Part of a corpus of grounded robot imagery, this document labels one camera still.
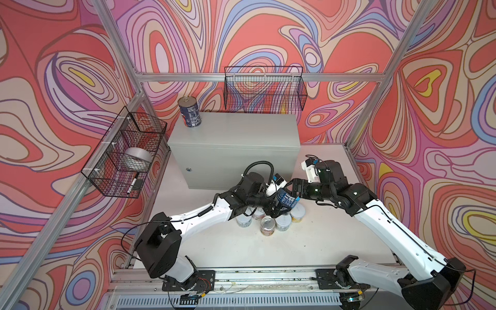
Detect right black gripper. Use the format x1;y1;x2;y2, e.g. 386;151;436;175
283;178;334;201

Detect tall light blue can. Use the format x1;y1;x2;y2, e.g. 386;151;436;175
276;188;300;212

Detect small yellow can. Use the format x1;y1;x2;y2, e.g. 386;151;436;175
290;204;306;223

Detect tall dark blue can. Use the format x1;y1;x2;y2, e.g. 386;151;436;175
178;96;202;128

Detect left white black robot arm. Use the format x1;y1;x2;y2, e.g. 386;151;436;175
134;161;290;284

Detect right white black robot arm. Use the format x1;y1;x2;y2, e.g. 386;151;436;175
290;155;467;309

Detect small white blue can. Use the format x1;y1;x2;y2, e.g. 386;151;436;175
275;214;292;231

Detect small pink can silver lid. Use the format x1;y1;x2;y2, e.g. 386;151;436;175
260;216;276;236

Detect small white can pull tab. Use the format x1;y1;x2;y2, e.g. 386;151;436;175
252;208;266;220

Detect small white can left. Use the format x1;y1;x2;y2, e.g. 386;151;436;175
236;214;253;228

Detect grey metal cabinet box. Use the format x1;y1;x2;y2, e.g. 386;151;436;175
168;112;300;191

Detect grey tape roll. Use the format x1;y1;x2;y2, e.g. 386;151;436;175
123;147;152;173

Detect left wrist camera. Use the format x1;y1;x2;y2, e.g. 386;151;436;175
266;174;288;196

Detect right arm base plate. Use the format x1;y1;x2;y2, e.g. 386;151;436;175
313;269;371;290

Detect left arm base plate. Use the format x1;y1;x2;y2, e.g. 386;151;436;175
162;269;216;293

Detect back black wire basket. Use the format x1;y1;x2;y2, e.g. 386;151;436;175
223;65;307;114

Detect black wire basket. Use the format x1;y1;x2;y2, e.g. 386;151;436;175
81;107;167;198
223;65;307;114

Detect left black wire basket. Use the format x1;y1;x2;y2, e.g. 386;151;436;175
81;107;167;198

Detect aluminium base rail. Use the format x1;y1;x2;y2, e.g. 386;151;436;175
104;265;427;310

